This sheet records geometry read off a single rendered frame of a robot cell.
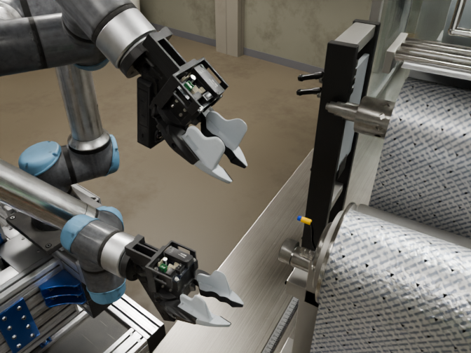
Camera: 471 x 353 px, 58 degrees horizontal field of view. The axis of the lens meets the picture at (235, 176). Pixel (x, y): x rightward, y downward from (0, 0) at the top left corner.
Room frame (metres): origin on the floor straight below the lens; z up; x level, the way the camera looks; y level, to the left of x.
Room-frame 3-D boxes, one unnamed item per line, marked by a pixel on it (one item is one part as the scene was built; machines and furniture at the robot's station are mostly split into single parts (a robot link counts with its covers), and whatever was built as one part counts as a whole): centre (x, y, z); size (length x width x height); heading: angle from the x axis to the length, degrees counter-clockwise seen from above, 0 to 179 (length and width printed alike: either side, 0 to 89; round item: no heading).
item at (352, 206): (0.41, -0.14, 1.25); 0.15 x 0.01 x 0.15; 150
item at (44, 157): (0.98, 0.54, 0.98); 0.13 x 0.12 x 0.14; 118
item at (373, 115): (0.64, -0.24, 1.33); 0.06 x 0.06 x 0.06; 60
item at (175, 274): (0.49, 0.13, 1.12); 0.12 x 0.08 x 0.09; 60
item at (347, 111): (0.67, -0.19, 1.33); 0.06 x 0.03 x 0.03; 60
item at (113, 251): (0.54, 0.20, 1.11); 0.08 x 0.05 x 0.08; 150
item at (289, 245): (0.48, -0.09, 1.18); 0.04 x 0.02 x 0.04; 150
